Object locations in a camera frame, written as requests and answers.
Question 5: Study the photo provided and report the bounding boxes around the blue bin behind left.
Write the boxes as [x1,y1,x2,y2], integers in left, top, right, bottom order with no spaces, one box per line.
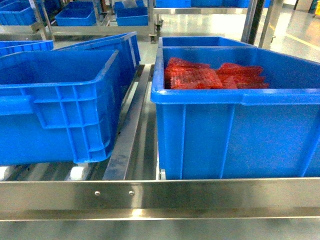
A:
[52,31,142,76]

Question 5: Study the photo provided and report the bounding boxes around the blue bin with red bags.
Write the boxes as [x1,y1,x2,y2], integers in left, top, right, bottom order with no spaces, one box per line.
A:
[150,47,320,180]

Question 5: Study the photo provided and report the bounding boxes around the blue bin behind right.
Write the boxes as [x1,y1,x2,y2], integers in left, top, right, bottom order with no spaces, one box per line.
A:
[158,36,256,48]

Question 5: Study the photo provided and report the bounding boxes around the stainless steel shelf rack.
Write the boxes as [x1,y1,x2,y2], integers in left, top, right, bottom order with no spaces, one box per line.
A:
[0,64,320,240]

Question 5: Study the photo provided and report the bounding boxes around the empty blue bin left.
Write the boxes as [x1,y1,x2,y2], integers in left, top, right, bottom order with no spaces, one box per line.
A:
[0,50,121,166]

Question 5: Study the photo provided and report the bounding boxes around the red bubble wrap bags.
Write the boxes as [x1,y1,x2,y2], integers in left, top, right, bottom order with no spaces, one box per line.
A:
[164,57,270,90]

